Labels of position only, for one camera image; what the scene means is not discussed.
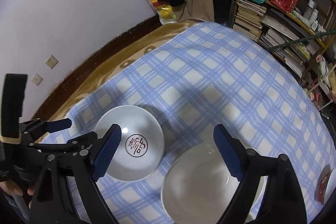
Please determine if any white wall socket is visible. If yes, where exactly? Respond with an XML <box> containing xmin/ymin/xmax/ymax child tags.
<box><xmin>31</xmin><ymin>73</ymin><xmax>43</xmax><ymax>86</ymax></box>
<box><xmin>45</xmin><ymin>55</ymin><xmax>58</xmax><ymax>69</ymax></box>

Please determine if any large cherry plate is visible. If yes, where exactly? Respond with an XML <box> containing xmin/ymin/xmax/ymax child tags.
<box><xmin>160</xmin><ymin>143</ymin><xmax>268</xmax><ymax>224</ymax></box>

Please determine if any blue plaid tablecloth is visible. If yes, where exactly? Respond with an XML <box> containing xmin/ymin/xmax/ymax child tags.
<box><xmin>45</xmin><ymin>23</ymin><xmax>335</xmax><ymax>223</ymax></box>

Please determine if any stack of books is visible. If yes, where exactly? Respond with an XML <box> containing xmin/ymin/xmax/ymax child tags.
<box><xmin>233</xmin><ymin>0</ymin><xmax>266</xmax><ymax>42</ymax></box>

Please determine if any red patterned bowl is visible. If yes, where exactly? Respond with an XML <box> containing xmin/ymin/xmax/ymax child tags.
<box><xmin>314</xmin><ymin>165</ymin><xmax>336</xmax><ymax>205</ymax></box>

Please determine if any white utility cart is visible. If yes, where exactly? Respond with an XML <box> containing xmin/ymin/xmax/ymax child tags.
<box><xmin>304</xmin><ymin>55</ymin><xmax>335</xmax><ymax>111</ymax></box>

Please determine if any yellow snack bag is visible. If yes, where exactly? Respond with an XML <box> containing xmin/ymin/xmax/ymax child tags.
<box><xmin>146</xmin><ymin>0</ymin><xmax>177</xmax><ymax>25</ymax></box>

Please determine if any white bowl red character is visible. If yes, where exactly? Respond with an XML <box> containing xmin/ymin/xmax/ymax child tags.
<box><xmin>94</xmin><ymin>105</ymin><xmax>165</xmax><ymax>182</ymax></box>

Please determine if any person's left hand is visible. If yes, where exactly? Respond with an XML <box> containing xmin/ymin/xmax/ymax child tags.
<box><xmin>0</xmin><ymin>180</ymin><xmax>35</xmax><ymax>196</ymax></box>

